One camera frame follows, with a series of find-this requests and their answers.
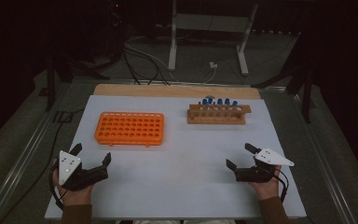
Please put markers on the grey metal stand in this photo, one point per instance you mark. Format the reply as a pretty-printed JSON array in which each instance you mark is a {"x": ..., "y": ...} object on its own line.
[{"x": 172, "y": 46}]

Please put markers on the person's right hand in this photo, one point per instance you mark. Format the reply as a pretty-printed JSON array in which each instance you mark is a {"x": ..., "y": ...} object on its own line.
[{"x": 267, "y": 189}]

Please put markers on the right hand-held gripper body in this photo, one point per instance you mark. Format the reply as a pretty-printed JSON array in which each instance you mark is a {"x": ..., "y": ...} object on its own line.
[{"x": 254, "y": 174}]

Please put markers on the person's left hand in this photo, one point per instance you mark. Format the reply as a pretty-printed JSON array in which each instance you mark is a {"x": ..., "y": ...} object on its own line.
[{"x": 73, "y": 197}]

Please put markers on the white plug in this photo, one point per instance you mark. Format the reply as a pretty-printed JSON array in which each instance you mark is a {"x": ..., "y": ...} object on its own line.
[{"x": 213, "y": 65}]

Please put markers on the white table mat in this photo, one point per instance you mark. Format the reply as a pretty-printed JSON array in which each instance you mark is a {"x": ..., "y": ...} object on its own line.
[{"x": 183, "y": 161}]

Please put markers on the wooden test tube rack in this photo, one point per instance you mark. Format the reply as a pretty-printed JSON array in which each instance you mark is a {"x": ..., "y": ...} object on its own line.
[{"x": 216, "y": 120}]

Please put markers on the black stand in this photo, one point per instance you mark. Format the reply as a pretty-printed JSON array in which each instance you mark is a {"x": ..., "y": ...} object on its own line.
[{"x": 307, "y": 99}]

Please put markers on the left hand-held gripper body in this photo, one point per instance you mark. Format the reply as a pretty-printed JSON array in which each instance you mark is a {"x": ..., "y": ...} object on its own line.
[{"x": 74, "y": 177}]

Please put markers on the orange plastic tube rack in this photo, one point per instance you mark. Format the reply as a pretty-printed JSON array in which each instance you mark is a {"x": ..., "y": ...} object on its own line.
[{"x": 130, "y": 128}]

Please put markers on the blue-capped test tube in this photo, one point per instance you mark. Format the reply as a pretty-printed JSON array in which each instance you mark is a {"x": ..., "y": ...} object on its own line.
[
  {"x": 219, "y": 101},
  {"x": 210, "y": 100},
  {"x": 227, "y": 100},
  {"x": 235, "y": 103},
  {"x": 204, "y": 101}
]

